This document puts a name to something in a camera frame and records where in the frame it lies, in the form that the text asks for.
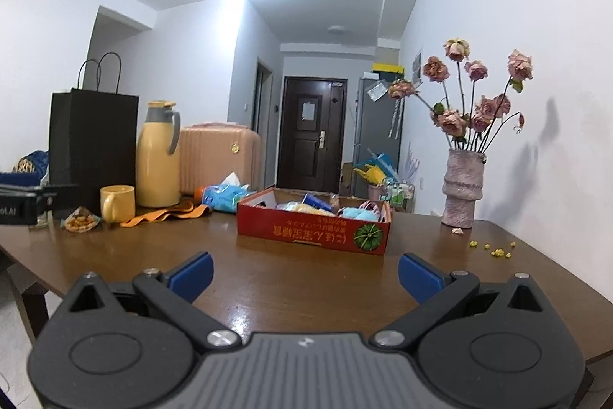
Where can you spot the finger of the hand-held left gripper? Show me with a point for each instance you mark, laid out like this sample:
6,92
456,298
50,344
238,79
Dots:
19,179
52,191

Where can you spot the paper note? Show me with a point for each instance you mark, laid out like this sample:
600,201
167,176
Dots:
376,90

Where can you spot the small blue packet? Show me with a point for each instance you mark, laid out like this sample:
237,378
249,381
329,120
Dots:
318,200

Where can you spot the wall poster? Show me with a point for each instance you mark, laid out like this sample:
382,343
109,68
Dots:
416,68

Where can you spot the blue tissue pack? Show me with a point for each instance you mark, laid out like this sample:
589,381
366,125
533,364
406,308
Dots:
225,196

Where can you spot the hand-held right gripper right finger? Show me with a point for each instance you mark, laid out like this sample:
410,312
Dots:
421,277

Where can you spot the bunch of dried pink roses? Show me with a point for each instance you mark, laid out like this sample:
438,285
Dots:
471,97

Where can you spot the blue paper bag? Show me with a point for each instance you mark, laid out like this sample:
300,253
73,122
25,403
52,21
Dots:
383,162

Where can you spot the black paper bag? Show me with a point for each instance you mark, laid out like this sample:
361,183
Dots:
91,150

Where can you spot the white paper sheet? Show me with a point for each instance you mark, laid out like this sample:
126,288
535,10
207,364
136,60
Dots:
307,109

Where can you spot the yellow mug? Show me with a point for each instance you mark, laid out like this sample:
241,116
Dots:
117,204

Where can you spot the yellow black box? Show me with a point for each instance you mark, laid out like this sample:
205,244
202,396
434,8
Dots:
389,69

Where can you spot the light blue soft cloth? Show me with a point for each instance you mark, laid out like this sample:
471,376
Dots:
359,215

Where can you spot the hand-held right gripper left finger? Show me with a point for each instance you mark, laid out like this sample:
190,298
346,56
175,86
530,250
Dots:
191,277

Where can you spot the hallway ceiling lamp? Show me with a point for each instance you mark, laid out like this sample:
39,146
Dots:
340,29

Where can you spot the red cardboard box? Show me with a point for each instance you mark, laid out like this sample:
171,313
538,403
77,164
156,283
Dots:
306,231

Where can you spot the pink ceramic vase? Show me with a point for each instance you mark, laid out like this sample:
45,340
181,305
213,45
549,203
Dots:
462,188

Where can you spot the dark brown door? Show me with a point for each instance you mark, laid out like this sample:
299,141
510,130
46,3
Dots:
311,136

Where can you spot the fallen dried petal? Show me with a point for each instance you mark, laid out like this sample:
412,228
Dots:
457,230

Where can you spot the yellow plastic toy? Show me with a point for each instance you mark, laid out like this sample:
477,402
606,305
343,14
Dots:
368,176

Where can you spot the yellow thermos jug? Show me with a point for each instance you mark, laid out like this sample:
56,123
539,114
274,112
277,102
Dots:
155,164

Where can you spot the purple wall decal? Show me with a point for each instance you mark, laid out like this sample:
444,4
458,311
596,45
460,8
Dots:
411,164

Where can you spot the grey refrigerator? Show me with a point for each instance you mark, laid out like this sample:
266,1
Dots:
378,131

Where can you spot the pink ribbed suitcase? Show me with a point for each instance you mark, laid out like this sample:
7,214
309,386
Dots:
220,160

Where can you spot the brown cardboard carton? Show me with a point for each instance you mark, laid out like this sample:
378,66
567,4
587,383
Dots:
346,179

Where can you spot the clear bag of nuts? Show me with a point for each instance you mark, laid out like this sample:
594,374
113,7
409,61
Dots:
80,221

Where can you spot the scattered yellow crumbs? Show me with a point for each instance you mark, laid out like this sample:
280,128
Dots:
495,250

